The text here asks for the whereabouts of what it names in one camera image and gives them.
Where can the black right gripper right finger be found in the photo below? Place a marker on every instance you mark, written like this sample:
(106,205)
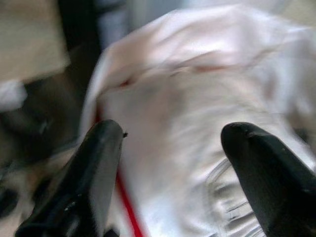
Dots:
(266,177)

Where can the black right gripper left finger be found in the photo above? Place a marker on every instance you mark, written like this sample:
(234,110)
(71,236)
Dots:
(84,177)

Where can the white garment with red trim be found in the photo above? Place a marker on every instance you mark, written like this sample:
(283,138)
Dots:
(187,98)

